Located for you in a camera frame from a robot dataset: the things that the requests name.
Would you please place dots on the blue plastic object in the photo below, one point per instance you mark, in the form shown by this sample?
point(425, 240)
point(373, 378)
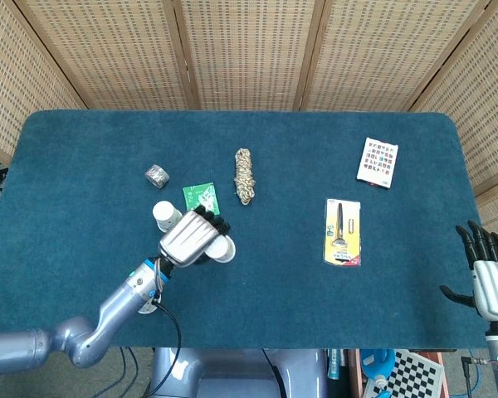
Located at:
point(375, 360)

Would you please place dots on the silver-blue robot torso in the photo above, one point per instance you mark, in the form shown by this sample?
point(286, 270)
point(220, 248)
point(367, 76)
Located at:
point(232, 373)

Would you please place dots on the black white checkerboard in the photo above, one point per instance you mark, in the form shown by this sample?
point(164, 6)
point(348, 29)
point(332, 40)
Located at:
point(415, 373)

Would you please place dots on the yellow razor blister pack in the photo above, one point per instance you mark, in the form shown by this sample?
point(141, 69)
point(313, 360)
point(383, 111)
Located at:
point(343, 232)

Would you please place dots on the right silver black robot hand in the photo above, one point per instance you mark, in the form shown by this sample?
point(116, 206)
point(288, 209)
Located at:
point(496, 290)

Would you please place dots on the blue felt table mat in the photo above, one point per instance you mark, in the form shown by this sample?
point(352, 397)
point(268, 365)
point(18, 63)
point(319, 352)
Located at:
point(282, 290)

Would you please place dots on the white card box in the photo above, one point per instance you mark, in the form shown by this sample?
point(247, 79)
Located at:
point(377, 162)

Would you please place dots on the patterned grey tape roll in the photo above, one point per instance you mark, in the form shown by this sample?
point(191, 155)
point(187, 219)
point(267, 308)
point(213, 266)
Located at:
point(157, 175)

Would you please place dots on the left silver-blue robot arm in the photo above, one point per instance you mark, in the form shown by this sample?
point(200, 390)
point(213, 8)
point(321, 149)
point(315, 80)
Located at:
point(120, 298)

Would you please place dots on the green tea packet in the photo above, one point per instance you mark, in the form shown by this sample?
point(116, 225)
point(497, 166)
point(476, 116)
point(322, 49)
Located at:
point(195, 195)

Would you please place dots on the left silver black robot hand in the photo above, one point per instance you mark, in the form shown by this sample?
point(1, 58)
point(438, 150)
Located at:
point(186, 240)

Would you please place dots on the woven bamboo folding screen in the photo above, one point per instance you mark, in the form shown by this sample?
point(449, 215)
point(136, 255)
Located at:
point(249, 49)

